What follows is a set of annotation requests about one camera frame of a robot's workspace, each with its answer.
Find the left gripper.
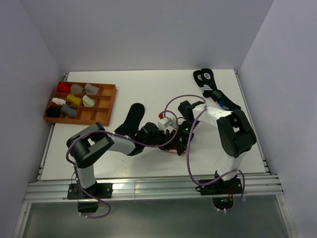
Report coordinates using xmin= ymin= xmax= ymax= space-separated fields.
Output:
xmin=144 ymin=128 xmax=175 ymax=152

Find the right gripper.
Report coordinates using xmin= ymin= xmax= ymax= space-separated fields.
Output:
xmin=169 ymin=119 xmax=200 ymax=156

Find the red white striped sock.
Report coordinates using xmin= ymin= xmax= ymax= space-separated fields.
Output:
xmin=168 ymin=148 xmax=186 ymax=156

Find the orange compartment tray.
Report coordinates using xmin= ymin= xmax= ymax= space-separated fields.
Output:
xmin=43 ymin=81 xmax=116 ymax=126

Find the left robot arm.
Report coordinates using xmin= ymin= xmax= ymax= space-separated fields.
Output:
xmin=66 ymin=122 xmax=171 ymax=198

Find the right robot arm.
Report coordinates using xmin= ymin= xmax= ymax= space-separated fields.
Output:
xmin=178 ymin=101 xmax=257 ymax=193

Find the black patterned sock pair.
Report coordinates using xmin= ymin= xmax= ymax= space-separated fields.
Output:
xmin=193 ymin=68 xmax=241 ymax=111

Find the cream rolled sock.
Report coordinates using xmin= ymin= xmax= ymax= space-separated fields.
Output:
xmin=82 ymin=95 xmax=95 ymax=107

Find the grey rolled sock top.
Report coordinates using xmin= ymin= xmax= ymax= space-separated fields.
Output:
xmin=84 ymin=83 xmax=99 ymax=95

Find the yellow rolled sock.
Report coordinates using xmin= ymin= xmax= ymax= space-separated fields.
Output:
xmin=66 ymin=94 xmax=81 ymax=106

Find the dark grey rolled sock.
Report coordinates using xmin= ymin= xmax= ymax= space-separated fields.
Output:
xmin=61 ymin=104 xmax=77 ymax=119

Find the taupe rolled sock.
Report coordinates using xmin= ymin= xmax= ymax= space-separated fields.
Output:
xmin=70 ymin=84 xmax=84 ymax=94

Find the white rolled sock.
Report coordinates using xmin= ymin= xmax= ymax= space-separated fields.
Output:
xmin=52 ymin=97 xmax=66 ymax=106

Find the red rolled sock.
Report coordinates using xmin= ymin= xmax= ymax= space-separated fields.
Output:
xmin=57 ymin=82 xmax=70 ymax=93

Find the black rolled sock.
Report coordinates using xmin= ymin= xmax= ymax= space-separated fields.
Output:
xmin=46 ymin=107 xmax=61 ymax=118

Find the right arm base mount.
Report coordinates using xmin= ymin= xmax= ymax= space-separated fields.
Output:
xmin=195 ymin=176 xmax=245 ymax=213

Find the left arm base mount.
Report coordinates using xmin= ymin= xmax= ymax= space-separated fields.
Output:
xmin=67 ymin=183 xmax=112 ymax=213

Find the aluminium rail frame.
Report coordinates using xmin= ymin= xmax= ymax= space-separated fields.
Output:
xmin=23 ymin=70 xmax=298 ymax=238

